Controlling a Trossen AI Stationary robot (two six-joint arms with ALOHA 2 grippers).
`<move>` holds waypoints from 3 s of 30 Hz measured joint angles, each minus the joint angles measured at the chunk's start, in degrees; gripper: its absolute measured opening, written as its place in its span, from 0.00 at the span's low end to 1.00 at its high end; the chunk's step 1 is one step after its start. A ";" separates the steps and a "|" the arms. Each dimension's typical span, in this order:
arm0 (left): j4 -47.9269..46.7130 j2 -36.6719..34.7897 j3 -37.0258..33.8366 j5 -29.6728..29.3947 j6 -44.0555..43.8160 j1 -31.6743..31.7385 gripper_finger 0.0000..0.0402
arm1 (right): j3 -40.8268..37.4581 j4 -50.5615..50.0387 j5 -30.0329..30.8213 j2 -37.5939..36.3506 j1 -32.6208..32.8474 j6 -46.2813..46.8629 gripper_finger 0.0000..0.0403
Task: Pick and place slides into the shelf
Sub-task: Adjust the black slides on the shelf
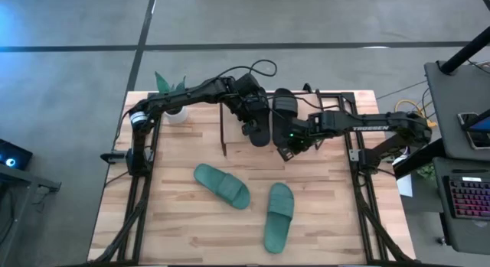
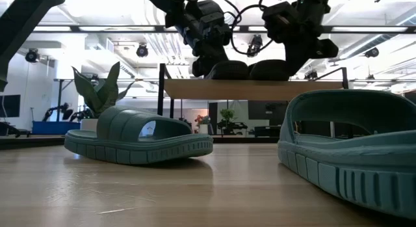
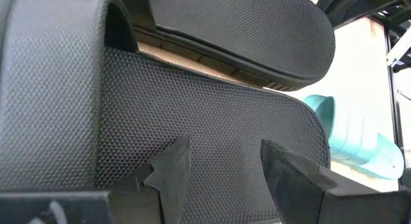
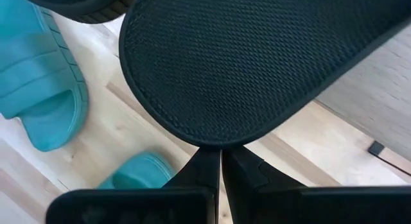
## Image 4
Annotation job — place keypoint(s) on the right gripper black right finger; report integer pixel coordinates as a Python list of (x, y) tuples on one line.
[(305, 206)]

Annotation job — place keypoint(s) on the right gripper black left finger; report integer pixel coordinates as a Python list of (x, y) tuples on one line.
[(144, 206)]

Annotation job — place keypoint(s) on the green slide sandal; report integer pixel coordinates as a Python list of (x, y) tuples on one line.
[(141, 172), (32, 57)]

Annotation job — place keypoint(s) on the black slide sandal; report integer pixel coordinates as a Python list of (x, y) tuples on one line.
[(224, 73), (80, 5)]

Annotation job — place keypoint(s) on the wooden shelf with black frame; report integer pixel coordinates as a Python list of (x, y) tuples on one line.
[(385, 105)]

